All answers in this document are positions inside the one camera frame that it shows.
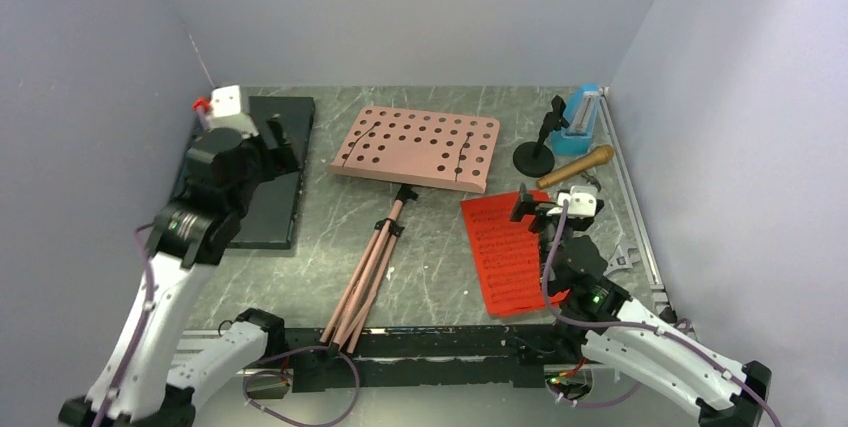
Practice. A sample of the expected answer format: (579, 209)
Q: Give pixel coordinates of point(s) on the small black hammer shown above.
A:
(592, 180)

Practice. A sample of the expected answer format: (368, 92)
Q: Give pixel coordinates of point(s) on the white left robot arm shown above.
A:
(139, 385)

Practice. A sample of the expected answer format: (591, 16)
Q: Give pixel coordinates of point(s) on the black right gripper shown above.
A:
(526, 205)

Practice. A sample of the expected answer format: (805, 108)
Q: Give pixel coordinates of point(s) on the red adjustable wrench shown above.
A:
(625, 257)

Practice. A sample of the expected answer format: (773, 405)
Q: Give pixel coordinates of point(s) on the pink music stand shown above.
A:
(412, 149)

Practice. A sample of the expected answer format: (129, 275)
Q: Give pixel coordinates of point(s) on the red sheet music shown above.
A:
(505, 254)

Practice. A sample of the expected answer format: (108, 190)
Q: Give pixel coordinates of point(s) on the blue metronome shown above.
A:
(580, 113)

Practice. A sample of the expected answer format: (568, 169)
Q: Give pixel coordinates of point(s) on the gold microphone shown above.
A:
(598, 156)

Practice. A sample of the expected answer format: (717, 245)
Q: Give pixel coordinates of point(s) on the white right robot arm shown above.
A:
(601, 321)

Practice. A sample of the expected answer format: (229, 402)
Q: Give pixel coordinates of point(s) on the dark blue audio receiver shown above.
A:
(270, 222)

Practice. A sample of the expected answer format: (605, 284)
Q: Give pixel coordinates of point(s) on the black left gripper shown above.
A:
(279, 158)

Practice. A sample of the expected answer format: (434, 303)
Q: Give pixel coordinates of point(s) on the black microphone stand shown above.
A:
(534, 158)

